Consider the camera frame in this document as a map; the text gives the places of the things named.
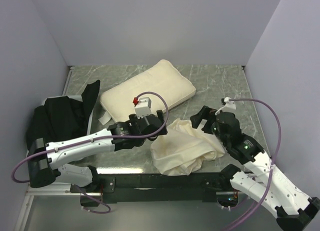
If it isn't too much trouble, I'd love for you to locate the cream pillow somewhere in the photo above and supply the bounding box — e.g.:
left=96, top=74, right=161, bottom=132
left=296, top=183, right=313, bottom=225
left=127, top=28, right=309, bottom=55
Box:
left=100, top=59, right=196, bottom=122

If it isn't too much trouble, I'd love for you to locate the cream pillowcase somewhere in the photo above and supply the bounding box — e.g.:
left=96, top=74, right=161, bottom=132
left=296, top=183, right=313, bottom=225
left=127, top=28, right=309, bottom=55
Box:
left=150, top=118, right=226, bottom=176

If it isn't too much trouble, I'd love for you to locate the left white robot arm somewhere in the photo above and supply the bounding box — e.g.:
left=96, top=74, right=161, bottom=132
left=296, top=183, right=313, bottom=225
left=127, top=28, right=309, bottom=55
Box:
left=27, top=110, right=169, bottom=192

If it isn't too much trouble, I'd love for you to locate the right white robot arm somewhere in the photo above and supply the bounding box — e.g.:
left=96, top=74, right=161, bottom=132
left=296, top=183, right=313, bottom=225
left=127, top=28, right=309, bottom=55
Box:
left=190, top=106, right=320, bottom=231

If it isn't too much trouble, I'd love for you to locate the white pillow label tag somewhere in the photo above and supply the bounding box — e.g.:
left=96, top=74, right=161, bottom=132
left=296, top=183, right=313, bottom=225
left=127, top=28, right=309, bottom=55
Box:
left=98, top=111, right=112, bottom=126

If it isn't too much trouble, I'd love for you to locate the grey plastic basket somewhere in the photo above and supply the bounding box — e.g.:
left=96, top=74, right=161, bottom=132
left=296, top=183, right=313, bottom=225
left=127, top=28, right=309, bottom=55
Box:
left=41, top=94, right=96, bottom=132

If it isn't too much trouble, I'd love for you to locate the black cloth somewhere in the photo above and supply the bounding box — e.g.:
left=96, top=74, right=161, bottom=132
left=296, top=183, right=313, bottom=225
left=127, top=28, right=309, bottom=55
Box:
left=25, top=80, right=101, bottom=150

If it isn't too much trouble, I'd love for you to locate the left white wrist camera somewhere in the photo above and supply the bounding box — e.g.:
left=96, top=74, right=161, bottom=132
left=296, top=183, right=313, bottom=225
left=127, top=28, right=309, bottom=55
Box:
left=133, top=97, right=152, bottom=118

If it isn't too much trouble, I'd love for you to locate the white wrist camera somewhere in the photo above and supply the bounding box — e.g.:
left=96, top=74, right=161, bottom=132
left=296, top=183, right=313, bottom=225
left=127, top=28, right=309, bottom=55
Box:
left=221, top=97, right=236, bottom=111
left=133, top=97, right=152, bottom=118

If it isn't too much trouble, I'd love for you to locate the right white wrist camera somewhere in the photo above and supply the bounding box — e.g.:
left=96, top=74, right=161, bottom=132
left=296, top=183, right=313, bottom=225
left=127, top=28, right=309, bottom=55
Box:
left=221, top=97, right=236, bottom=111

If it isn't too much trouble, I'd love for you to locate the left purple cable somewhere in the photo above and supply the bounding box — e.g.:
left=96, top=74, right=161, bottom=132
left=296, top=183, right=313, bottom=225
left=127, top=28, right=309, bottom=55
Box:
left=11, top=91, right=170, bottom=214

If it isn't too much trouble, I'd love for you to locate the aluminium frame rail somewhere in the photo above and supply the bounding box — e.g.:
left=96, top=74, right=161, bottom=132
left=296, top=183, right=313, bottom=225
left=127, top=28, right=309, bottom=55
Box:
left=14, top=183, right=83, bottom=231

